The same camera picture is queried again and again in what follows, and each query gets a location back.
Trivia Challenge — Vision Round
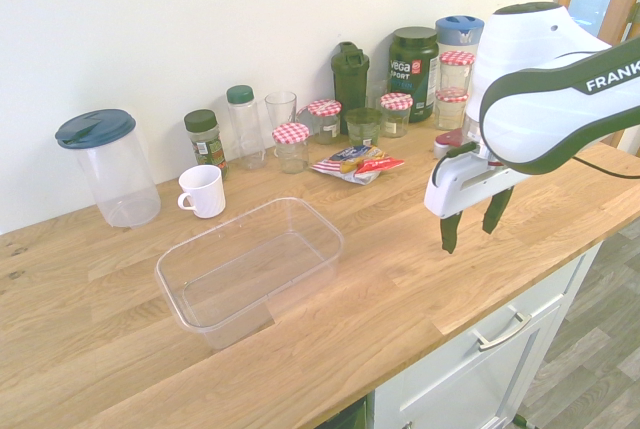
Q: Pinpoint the herb spice jar dark lid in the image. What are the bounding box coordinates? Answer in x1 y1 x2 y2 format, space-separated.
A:
183 108 231 181

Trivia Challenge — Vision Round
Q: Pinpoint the tall canister light blue lid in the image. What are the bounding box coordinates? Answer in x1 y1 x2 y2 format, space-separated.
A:
434 15 485 63

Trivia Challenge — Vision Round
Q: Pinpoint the dark green Vega protein tub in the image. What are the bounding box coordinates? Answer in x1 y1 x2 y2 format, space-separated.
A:
387 26 440 124

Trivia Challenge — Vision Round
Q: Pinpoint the red and grey wrist module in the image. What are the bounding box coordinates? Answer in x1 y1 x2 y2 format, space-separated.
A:
432 129 466 161

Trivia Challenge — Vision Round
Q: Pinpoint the clear rectangular plastic container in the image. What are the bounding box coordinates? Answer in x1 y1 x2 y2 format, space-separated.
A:
154 196 346 352

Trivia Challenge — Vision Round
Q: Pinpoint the white ceramic mug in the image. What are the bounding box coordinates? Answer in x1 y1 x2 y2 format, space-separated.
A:
177 164 227 220

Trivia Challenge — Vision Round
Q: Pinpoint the red and white chip bag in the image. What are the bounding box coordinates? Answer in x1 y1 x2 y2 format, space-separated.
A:
309 144 405 186

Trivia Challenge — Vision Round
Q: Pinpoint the dark green shaker bottle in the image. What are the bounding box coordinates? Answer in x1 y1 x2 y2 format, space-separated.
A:
330 40 371 115

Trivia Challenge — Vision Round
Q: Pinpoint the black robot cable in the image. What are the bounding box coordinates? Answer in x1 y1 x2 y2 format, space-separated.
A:
571 154 640 181

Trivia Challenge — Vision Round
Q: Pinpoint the silver drawer handle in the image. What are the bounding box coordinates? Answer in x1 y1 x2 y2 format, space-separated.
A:
472 311 533 353

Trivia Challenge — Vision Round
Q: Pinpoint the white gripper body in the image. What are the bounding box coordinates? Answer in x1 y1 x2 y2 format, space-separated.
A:
423 147 529 219

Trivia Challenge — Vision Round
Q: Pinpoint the small green glass cup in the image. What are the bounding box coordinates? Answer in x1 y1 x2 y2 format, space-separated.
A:
344 107 383 148

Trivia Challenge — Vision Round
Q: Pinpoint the wooden door frame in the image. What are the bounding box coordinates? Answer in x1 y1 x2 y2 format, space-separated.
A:
556 0 640 158

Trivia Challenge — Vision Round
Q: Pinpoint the clear drinking glass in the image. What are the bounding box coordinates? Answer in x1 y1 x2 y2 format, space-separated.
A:
264 91 298 136

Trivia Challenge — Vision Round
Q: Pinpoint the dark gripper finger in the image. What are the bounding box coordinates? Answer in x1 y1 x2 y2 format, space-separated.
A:
481 185 516 236
439 210 464 256

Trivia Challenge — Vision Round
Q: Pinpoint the clear bottle with green lid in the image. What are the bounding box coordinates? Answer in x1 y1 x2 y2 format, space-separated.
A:
225 84 267 172

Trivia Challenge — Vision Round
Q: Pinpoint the clear canister with blue lid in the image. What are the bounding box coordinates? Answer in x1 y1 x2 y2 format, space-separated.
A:
54 108 163 229

